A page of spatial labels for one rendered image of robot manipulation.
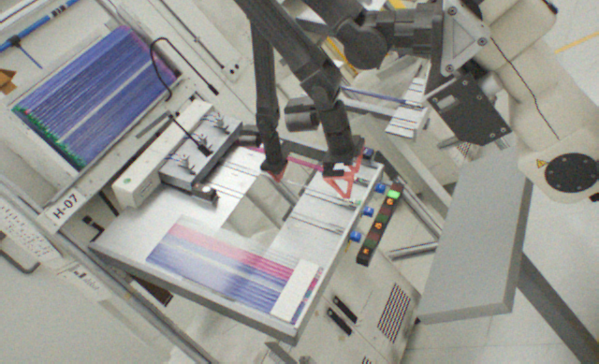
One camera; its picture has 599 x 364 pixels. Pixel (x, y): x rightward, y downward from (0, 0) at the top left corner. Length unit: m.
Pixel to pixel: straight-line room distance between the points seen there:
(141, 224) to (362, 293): 0.87
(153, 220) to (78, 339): 1.58
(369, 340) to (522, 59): 1.29
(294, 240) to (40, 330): 1.88
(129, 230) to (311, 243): 0.58
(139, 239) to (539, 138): 1.18
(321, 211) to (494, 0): 0.94
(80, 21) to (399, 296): 2.64
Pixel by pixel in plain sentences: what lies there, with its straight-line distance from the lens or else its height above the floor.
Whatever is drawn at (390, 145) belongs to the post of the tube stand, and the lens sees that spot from 2.18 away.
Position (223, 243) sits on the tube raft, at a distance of 1.70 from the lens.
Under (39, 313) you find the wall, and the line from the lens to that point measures 3.27.
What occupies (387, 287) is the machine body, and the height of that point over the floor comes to 0.25.
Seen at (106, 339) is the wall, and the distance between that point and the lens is 3.37.
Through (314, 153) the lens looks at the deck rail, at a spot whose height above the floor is 0.88.
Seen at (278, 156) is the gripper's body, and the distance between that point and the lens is 1.75.
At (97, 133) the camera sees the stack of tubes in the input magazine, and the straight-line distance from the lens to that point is 1.87.
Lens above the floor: 1.44
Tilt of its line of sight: 16 degrees down
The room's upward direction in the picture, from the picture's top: 43 degrees counter-clockwise
